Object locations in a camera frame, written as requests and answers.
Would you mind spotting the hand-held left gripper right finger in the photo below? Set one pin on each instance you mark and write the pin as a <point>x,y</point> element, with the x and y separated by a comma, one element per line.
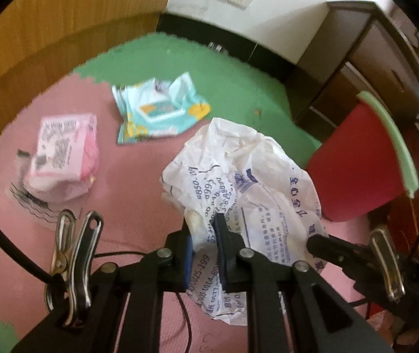
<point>221,261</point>

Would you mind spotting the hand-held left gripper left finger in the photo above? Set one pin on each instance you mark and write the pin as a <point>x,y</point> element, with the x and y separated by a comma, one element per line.
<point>185,268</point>

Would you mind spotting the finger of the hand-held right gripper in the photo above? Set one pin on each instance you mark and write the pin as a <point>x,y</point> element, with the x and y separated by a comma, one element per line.
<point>331,250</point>

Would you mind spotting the red bin with green rim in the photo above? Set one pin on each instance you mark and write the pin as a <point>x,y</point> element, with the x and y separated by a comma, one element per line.
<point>349,176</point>

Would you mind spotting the white printed plastic bag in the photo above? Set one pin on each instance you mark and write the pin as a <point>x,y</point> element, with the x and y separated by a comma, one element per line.
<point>246,176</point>

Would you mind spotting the pink tissue pack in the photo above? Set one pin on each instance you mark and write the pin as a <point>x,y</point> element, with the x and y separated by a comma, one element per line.
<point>62,150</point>

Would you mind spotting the silver metal spring clip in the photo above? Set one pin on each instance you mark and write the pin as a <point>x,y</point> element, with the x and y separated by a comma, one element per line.
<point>80,253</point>
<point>386,264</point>

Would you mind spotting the dark red bed cover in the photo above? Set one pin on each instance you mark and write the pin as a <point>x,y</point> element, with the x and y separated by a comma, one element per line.
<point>408,228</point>

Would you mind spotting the blue white wet wipes pack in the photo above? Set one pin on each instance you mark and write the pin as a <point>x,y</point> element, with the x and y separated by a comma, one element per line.
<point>158,114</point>

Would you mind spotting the green foam mat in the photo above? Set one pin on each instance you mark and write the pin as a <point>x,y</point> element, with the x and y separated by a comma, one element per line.
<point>231,88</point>

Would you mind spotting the dark wooden nightstand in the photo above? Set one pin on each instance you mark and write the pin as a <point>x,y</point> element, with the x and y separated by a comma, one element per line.
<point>371,44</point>

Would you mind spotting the light wooden wardrobe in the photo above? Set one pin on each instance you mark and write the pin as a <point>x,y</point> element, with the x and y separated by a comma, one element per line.
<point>66,14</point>

